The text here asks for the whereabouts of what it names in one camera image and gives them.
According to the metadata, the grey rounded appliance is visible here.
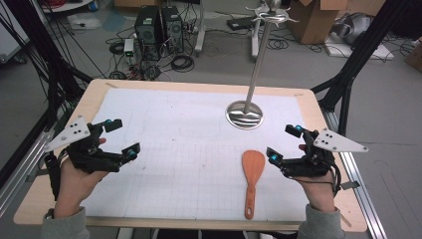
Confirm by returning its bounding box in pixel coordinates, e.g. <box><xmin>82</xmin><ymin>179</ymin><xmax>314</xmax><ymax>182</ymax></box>
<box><xmin>331</xmin><ymin>13</ymin><xmax>375</xmax><ymax>46</ymax></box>

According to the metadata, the white plastic sheet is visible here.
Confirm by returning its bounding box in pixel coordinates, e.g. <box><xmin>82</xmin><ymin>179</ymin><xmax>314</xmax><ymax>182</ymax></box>
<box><xmin>67</xmin><ymin>12</ymin><xmax>103</xmax><ymax>32</ymax></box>

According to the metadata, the person's right hand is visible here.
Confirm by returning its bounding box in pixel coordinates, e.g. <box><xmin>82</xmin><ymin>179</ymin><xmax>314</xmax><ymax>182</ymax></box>
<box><xmin>293</xmin><ymin>142</ymin><xmax>336</xmax><ymax>213</ymax></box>

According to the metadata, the metal utensil stand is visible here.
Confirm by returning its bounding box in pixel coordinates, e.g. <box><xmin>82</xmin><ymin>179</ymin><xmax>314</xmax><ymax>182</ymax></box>
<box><xmin>225</xmin><ymin>0</ymin><xmax>300</xmax><ymax>130</ymax></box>

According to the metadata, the large open cardboard box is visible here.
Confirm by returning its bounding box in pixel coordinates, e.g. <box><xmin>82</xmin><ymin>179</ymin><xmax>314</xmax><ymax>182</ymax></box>
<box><xmin>287</xmin><ymin>0</ymin><xmax>349</xmax><ymax>46</ymax></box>

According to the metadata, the black power strip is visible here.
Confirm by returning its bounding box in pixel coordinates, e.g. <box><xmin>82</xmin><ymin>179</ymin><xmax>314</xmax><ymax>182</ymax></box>
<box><xmin>227</xmin><ymin>15</ymin><xmax>264</xmax><ymax>32</ymax></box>

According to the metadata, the black computer tower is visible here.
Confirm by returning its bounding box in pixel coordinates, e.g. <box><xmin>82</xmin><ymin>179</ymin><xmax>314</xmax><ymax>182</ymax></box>
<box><xmin>160</xmin><ymin>5</ymin><xmax>185</xmax><ymax>55</ymax></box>
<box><xmin>133</xmin><ymin>5</ymin><xmax>163</xmax><ymax>62</ymax></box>

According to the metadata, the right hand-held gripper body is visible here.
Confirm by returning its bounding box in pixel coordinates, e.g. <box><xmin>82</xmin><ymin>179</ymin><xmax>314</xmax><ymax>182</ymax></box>
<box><xmin>280</xmin><ymin>127</ymin><xmax>369</xmax><ymax>178</ymax></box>

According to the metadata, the person's left hand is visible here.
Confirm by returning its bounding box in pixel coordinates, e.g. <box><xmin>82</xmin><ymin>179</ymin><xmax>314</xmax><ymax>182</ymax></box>
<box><xmin>54</xmin><ymin>137</ymin><xmax>108</xmax><ymax>218</ymax></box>

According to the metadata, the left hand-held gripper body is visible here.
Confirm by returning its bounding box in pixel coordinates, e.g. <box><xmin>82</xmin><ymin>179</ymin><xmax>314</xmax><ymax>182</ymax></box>
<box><xmin>44</xmin><ymin>115</ymin><xmax>125</xmax><ymax>174</ymax></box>

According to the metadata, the white stand leg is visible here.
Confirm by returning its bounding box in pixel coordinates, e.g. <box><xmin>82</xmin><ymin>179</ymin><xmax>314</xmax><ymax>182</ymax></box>
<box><xmin>250</xmin><ymin>19</ymin><xmax>262</xmax><ymax>60</ymax></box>
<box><xmin>194</xmin><ymin>0</ymin><xmax>207</xmax><ymax>57</ymax></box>

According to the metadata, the grey table clamp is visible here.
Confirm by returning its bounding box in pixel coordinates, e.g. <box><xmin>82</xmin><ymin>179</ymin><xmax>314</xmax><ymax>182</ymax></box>
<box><xmin>340</xmin><ymin>180</ymin><xmax>361</xmax><ymax>191</ymax></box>
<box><xmin>25</xmin><ymin>167</ymin><xmax>52</xmax><ymax>183</ymax></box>

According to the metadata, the aluminium rail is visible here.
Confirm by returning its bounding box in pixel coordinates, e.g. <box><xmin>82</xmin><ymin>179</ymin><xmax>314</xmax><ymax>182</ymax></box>
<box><xmin>0</xmin><ymin>129</ymin><xmax>57</xmax><ymax>218</ymax></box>
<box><xmin>320</xmin><ymin>108</ymin><xmax>388</xmax><ymax>239</ymax></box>

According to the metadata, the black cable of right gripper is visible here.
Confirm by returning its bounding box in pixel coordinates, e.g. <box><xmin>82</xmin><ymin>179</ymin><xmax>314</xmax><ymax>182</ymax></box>
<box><xmin>327</xmin><ymin>161</ymin><xmax>343</xmax><ymax>197</ymax></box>

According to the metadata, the white grid paper mat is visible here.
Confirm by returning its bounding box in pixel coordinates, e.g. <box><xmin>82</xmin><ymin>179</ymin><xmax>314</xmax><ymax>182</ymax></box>
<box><xmin>81</xmin><ymin>88</ymin><xmax>312</xmax><ymax>223</ymax></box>

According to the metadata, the small cardboard box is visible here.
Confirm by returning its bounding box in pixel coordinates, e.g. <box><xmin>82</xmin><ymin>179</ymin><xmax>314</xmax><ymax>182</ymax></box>
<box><xmin>404</xmin><ymin>37</ymin><xmax>422</xmax><ymax>73</ymax></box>

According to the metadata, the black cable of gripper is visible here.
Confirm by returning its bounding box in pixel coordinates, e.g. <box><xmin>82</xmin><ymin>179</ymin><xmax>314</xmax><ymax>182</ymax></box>
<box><xmin>44</xmin><ymin>147</ymin><xmax>69</xmax><ymax>202</ymax></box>
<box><xmin>327</xmin><ymin>161</ymin><xmax>343</xmax><ymax>197</ymax></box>

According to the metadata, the white flat board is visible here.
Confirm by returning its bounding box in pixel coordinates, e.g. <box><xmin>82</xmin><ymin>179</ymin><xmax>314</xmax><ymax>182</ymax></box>
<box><xmin>323</xmin><ymin>41</ymin><xmax>395</xmax><ymax>62</ymax></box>

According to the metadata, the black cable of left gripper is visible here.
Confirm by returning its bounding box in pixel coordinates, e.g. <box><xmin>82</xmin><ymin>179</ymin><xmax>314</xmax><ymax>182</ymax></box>
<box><xmin>44</xmin><ymin>147</ymin><xmax>69</xmax><ymax>202</ymax></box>

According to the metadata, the wooden spatula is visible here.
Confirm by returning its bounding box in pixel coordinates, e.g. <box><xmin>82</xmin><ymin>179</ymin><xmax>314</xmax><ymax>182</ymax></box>
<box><xmin>241</xmin><ymin>149</ymin><xmax>267</xmax><ymax>221</ymax></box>

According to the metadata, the coiled black cable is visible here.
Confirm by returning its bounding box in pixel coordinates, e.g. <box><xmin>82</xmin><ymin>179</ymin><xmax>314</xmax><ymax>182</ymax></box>
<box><xmin>169</xmin><ymin>54</ymin><xmax>196</xmax><ymax>74</ymax></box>

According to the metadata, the black frame strut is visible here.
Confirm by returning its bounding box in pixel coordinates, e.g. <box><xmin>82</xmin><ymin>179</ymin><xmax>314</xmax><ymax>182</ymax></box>
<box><xmin>311</xmin><ymin>0</ymin><xmax>413</xmax><ymax>136</ymax></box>
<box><xmin>0</xmin><ymin>0</ymin><xmax>95</xmax><ymax>133</ymax></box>

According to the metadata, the small silver power supply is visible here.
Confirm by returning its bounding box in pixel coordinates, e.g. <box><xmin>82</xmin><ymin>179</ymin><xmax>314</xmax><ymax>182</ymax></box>
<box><xmin>123</xmin><ymin>38</ymin><xmax>136</xmax><ymax>66</ymax></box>

